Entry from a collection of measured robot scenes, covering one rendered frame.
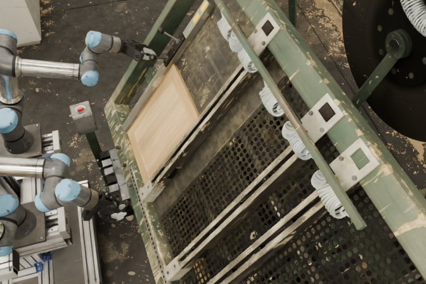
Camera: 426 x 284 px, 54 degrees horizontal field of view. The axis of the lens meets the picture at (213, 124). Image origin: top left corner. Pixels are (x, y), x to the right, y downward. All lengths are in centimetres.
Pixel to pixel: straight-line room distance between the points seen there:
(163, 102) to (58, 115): 185
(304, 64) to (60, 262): 214
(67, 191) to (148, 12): 346
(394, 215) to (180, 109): 122
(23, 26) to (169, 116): 261
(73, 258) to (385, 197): 221
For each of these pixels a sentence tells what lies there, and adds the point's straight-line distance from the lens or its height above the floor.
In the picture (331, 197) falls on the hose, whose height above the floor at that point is 186.
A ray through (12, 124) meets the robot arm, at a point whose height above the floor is 125.
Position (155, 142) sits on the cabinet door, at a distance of 230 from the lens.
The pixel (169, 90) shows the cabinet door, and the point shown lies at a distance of 225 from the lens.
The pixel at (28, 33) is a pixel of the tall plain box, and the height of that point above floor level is 16.
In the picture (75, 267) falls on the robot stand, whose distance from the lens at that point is 300.
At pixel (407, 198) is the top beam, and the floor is 191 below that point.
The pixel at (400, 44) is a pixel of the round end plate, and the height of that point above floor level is 188.
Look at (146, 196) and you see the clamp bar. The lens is 224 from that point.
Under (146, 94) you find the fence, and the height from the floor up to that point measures 115.
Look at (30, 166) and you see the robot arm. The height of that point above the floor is 160.
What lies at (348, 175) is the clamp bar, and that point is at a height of 183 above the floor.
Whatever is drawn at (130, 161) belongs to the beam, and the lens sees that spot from 244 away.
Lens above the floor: 294
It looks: 53 degrees down
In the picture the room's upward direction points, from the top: straight up
